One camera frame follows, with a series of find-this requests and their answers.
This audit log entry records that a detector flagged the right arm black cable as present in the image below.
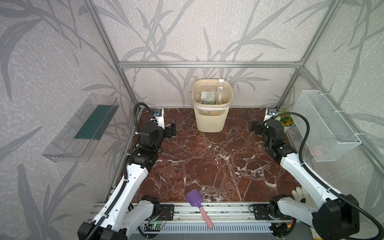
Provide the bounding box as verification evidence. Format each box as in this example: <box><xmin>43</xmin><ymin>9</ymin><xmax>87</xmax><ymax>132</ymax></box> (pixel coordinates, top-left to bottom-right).
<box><xmin>263</xmin><ymin>111</ymin><xmax>384</xmax><ymax>240</ymax></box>

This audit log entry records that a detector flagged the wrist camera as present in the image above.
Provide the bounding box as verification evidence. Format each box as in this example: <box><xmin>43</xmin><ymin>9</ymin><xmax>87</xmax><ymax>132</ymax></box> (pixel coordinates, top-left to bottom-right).
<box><xmin>264</xmin><ymin>108</ymin><xmax>278</xmax><ymax>121</ymax></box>
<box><xmin>151</xmin><ymin>108</ymin><xmax>165</xmax><ymax>129</ymax></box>

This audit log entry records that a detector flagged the slim clear bottle white cap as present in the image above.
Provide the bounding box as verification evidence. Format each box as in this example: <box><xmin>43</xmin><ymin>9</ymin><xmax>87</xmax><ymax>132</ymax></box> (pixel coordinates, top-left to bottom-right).
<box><xmin>205</xmin><ymin>89</ymin><xmax>216</xmax><ymax>105</ymax></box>

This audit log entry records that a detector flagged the white wire mesh basket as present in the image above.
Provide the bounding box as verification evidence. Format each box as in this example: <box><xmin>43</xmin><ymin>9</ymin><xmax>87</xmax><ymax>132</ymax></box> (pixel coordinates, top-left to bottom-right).
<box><xmin>291</xmin><ymin>90</ymin><xmax>362</xmax><ymax>162</ymax></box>

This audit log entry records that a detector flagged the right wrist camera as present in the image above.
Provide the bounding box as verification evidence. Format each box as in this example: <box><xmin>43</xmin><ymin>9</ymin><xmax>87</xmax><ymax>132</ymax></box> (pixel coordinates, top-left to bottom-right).
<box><xmin>264</xmin><ymin>108</ymin><xmax>278</xmax><ymax>121</ymax></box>

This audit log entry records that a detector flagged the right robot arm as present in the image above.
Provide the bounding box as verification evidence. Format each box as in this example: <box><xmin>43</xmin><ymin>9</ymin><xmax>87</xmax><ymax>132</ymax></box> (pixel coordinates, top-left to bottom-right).
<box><xmin>251</xmin><ymin>119</ymin><xmax>360</xmax><ymax>240</ymax></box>

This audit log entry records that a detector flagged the small circuit board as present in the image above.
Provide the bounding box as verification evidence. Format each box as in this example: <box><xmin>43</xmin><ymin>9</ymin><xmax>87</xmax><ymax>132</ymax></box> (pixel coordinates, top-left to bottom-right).
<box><xmin>143</xmin><ymin>221</ymin><xmax>166</xmax><ymax>233</ymax></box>

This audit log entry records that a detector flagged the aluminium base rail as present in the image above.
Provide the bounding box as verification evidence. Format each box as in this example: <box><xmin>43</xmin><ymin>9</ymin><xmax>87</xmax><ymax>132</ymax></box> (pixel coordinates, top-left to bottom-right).
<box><xmin>86</xmin><ymin>201</ymin><xmax>301</xmax><ymax>235</ymax></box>

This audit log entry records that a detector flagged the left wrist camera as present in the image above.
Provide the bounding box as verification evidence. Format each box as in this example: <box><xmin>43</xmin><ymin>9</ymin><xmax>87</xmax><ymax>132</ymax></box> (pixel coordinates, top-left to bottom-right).
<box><xmin>151</xmin><ymin>108</ymin><xmax>165</xmax><ymax>129</ymax></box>

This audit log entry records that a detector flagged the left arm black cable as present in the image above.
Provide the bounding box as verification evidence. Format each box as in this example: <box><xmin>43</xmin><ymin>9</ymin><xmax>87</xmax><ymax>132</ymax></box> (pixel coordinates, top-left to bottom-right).
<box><xmin>83</xmin><ymin>101</ymin><xmax>155</xmax><ymax>240</ymax></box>

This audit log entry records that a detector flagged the white work glove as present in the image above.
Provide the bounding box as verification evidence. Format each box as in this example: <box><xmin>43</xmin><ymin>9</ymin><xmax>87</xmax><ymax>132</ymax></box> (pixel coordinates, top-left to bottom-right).
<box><xmin>292</xmin><ymin>187</ymin><xmax>317</xmax><ymax>207</ymax></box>

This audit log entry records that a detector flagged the purple spatula pink handle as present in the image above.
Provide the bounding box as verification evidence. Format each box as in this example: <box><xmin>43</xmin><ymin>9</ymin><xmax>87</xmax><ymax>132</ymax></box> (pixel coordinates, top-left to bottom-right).
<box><xmin>186</xmin><ymin>189</ymin><xmax>214</xmax><ymax>230</ymax></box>

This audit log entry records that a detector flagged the clear crushed bottle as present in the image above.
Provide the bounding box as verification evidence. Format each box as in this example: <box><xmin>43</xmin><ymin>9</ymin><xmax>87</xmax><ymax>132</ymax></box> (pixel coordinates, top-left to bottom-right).
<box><xmin>216</xmin><ymin>79</ymin><xmax>225</xmax><ymax>105</ymax></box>

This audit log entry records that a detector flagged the cream ribbed waste bin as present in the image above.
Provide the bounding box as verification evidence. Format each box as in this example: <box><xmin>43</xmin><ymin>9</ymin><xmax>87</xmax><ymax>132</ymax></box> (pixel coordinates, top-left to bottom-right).
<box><xmin>192</xmin><ymin>79</ymin><xmax>233</xmax><ymax>133</ymax></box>

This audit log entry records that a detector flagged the potted artificial flower plant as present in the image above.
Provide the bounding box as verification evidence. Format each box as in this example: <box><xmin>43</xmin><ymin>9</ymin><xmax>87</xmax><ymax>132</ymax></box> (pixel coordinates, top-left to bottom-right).
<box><xmin>276</xmin><ymin>108</ymin><xmax>294</xmax><ymax>131</ymax></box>

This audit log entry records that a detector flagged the lime drink square bottle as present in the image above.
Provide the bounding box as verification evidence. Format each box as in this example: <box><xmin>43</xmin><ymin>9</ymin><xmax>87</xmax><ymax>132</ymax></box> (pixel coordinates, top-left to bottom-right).
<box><xmin>198</xmin><ymin>91</ymin><xmax>209</xmax><ymax>104</ymax></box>

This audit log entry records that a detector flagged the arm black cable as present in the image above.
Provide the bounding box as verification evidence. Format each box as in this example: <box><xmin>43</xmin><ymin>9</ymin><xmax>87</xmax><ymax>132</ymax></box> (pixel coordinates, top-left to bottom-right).
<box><xmin>83</xmin><ymin>101</ymin><xmax>155</xmax><ymax>240</ymax></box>
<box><xmin>263</xmin><ymin>111</ymin><xmax>384</xmax><ymax>240</ymax></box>

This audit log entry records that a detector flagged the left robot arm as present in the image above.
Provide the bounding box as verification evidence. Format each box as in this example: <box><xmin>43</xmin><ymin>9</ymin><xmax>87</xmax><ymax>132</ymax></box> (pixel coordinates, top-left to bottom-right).
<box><xmin>78</xmin><ymin>122</ymin><xmax>177</xmax><ymax>240</ymax></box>

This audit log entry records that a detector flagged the clear acrylic wall shelf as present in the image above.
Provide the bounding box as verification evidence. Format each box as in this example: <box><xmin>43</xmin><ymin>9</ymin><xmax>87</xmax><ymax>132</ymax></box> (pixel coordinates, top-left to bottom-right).
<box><xmin>42</xmin><ymin>94</ymin><xmax>120</xmax><ymax>163</ymax></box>

